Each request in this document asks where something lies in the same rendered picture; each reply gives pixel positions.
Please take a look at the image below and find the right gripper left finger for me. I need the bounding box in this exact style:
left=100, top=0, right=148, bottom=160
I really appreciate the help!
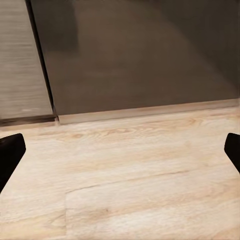
left=0, top=133, right=26, bottom=193

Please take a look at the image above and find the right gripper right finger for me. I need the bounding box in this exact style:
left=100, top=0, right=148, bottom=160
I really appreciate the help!
left=224, top=133, right=240, bottom=173

